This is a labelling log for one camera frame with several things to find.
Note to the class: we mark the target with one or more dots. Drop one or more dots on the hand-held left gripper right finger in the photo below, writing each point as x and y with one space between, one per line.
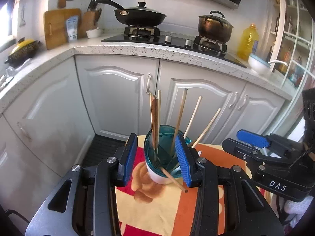
183 162

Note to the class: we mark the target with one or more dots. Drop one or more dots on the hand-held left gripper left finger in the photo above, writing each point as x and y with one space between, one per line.
129 159

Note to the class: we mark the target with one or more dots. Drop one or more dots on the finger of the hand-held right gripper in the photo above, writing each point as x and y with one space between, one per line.
253 138
236 148

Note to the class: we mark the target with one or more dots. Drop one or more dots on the floral utensil cup teal rim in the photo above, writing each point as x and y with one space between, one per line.
155 177

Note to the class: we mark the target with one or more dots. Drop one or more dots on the person's right hand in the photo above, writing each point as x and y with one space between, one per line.
297 210

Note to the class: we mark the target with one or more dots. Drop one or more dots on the dark ribbed floor mat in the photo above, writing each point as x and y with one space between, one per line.
105 150

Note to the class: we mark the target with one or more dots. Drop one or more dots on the white cabinet door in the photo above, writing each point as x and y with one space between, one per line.
260 113
115 95
49 118
209 98

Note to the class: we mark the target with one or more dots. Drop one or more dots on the orange yellow printed blanket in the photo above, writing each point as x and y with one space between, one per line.
152 211

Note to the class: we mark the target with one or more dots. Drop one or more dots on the large white bowl blue rim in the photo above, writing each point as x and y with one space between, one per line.
257 66

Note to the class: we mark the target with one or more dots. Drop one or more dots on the yellow cooking oil bottle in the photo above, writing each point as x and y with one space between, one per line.
247 43

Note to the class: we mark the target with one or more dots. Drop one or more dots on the white grid glass cabinet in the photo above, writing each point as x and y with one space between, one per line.
295 41

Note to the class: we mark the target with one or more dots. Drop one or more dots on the speckled stone countertop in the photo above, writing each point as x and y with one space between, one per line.
123 50

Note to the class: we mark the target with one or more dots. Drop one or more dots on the dark stock pot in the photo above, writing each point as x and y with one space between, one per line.
216 33

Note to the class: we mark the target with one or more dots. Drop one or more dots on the black gas stove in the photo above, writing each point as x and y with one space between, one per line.
172 41

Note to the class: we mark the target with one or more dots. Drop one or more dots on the stock pot lid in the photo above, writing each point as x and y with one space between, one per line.
216 21

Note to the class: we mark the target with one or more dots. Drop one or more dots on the small white bowl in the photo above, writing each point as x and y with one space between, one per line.
93 34

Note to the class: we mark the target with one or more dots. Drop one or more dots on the black wok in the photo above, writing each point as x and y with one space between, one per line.
140 19

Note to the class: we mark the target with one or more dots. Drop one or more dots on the white blue packet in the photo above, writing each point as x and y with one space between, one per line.
72 29

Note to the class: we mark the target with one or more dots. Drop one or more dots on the wooden knife block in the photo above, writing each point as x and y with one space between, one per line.
89 21

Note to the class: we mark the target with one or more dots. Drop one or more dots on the wooden cutting board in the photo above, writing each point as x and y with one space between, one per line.
56 29

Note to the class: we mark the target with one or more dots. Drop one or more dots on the glass wok lid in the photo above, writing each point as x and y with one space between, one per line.
142 9

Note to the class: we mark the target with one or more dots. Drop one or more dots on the yellow black casserole pot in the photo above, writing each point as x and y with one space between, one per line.
22 50

